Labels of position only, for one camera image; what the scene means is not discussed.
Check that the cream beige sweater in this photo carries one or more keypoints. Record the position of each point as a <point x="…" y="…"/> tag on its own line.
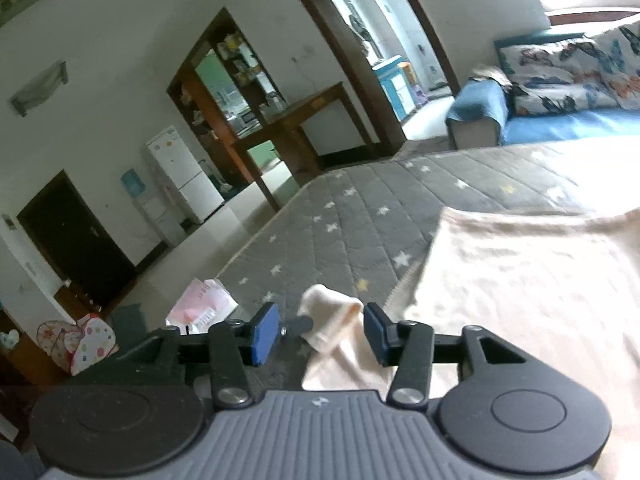
<point x="517" y="359"/>

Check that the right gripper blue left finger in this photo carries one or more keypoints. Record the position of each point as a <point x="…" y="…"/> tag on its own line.
<point x="234" y="345"/>

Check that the dark entrance door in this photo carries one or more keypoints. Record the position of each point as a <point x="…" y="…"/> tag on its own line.
<point x="75" y="244"/>

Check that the white refrigerator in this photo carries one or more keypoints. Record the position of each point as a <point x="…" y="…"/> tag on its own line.
<point x="186" y="180"/>

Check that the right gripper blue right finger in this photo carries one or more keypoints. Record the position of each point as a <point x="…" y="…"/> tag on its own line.
<point x="412" y="348"/>

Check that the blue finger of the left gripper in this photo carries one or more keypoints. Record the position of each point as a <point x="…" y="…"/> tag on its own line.
<point x="296" y="326"/>

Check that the butterfly print pillow flat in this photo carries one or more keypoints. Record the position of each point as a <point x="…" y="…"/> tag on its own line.
<point x="554" y="79"/>

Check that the teal corner sofa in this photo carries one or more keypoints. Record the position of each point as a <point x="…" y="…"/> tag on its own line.
<point x="482" y="114"/>

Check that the dark wooden display shelf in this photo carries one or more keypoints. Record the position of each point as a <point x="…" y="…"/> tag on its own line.
<point x="225" y="94"/>

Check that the dark wooden console table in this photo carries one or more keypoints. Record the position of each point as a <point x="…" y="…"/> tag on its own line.
<point x="285" y="132"/>

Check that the blue white small cabinet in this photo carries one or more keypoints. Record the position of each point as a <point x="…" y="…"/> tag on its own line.
<point x="395" y="85"/>

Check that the grey quilted star table cover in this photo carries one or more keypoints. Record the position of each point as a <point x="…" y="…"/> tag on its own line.
<point x="360" y="209"/>

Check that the butterfly print pillow upright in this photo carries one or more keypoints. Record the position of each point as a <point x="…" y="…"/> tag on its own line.
<point x="618" y="50"/>

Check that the polka dot play tent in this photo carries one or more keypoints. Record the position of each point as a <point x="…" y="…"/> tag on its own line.
<point x="76" y="347"/>

